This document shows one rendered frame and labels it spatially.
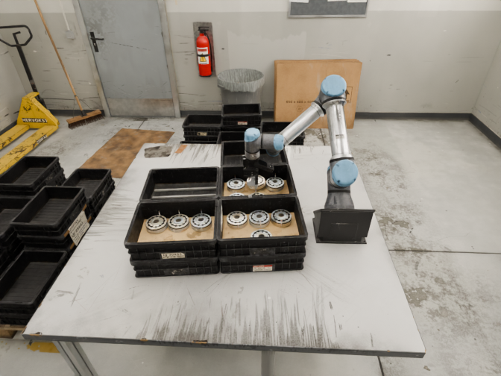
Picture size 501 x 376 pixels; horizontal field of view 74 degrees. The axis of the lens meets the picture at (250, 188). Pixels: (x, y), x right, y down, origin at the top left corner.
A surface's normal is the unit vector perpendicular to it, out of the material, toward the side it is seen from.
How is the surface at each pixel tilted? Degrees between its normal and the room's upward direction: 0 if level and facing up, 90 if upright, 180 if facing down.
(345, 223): 90
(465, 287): 0
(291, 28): 90
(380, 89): 90
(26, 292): 0
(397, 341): 0
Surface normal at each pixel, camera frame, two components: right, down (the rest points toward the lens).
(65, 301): -0.01, -0.81
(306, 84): -0.05, 0.44
